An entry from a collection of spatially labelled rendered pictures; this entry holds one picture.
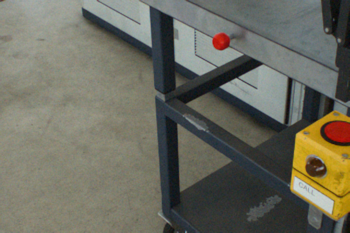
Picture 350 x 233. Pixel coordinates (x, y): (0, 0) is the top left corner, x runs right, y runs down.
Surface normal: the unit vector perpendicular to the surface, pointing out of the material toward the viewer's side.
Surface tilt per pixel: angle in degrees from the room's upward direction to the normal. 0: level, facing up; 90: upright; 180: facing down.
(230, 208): 0
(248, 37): 90
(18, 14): 0
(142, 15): 90
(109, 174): 0
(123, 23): 90
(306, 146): 90
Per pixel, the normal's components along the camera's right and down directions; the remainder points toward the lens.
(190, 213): -0.04, -0.81
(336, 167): -0.77, 0.40
